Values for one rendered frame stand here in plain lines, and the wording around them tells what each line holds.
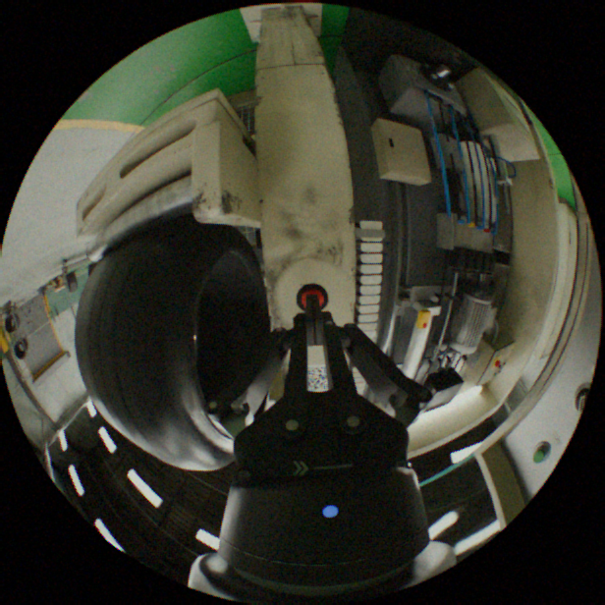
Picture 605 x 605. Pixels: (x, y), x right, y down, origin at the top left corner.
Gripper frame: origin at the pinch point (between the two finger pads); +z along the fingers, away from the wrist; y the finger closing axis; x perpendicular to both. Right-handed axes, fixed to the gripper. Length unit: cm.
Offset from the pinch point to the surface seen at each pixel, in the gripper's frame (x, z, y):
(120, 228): 15.4, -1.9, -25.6
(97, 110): 106, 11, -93
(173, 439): -9.5, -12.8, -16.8
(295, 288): 1.7, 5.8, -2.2
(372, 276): 2.7, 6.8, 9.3
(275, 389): -58, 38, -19
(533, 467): -13.9, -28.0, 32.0
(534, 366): -349, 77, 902
